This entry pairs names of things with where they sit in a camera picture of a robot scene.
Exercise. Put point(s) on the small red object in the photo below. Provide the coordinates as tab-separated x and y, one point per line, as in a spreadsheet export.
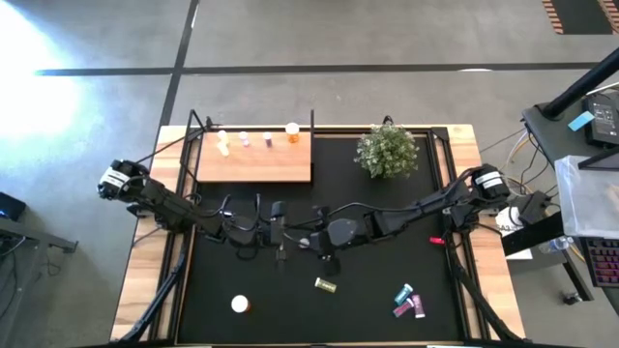
436	240

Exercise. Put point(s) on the clear plastic bag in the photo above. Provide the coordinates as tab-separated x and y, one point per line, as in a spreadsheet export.
587	198

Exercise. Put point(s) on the black side stand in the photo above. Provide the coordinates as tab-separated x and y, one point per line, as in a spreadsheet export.
532	234

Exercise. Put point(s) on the light purple pill bottle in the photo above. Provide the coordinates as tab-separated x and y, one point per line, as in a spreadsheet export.
244	138

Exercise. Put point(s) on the black pole stand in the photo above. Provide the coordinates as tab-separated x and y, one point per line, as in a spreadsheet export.
580	87

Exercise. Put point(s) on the narrow orange pill bottle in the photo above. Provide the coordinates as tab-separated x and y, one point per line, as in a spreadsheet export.
292	130

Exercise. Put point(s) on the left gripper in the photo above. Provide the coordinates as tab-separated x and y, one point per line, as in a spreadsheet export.
278	227

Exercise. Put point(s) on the backlit keyboard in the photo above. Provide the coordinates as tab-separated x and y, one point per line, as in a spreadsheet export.
602	261

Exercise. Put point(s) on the clear water bottle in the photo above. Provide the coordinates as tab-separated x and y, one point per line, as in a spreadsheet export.
556	245

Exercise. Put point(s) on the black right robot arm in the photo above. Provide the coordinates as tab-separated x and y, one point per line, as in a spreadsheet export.
425	205

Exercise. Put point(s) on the black aluminium rig frame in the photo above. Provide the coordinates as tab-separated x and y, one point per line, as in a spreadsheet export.
159	299

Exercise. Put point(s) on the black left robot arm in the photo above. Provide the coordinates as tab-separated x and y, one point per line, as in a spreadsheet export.
164	208

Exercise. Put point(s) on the pale green pill bottle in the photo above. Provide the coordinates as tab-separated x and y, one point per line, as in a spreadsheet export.
224	150
326	285
222	136

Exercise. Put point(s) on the wooden shelf black frame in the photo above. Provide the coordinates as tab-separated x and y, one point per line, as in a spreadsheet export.
251	162

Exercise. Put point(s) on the dark purple pill bottle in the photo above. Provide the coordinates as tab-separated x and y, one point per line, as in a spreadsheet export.
267	140

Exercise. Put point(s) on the white paper sheet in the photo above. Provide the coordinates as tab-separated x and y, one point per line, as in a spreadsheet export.
512	237

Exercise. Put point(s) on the teal pill bottle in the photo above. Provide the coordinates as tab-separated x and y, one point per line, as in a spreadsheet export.
403	294

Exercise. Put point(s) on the pink red pill bottle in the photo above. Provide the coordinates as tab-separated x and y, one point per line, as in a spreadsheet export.
401	309

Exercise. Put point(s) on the black side desk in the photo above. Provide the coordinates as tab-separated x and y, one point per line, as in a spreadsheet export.
29	227

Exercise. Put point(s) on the green potted plant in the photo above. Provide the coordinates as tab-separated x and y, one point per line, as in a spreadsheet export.
387	150

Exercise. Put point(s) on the blue paper note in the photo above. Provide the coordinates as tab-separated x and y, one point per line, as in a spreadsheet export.
580	121

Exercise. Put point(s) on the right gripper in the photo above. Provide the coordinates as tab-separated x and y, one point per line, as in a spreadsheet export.
323	244

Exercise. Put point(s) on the wide orange pill bottle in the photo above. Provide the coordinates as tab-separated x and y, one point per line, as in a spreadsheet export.
239	303

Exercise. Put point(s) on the black electronic device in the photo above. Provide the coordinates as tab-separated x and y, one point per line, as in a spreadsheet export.
602	121

